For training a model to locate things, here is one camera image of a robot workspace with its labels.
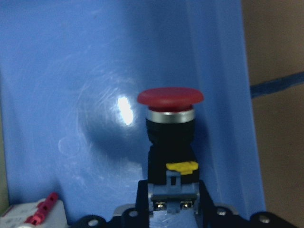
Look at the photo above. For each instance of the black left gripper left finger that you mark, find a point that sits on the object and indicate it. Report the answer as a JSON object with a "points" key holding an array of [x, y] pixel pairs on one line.
{"points": [[142, 205]]}

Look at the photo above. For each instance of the blue plastic tray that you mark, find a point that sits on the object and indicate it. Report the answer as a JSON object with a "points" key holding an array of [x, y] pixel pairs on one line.
{"points": [[70, 73]]}

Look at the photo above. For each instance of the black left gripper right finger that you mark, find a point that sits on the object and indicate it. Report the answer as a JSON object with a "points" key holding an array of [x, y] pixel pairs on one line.
{"points": [[204, 213]]}

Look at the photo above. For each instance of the red emergency stop button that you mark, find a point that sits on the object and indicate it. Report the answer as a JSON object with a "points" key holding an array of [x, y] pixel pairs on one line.
{"points": [[173, 170]]}

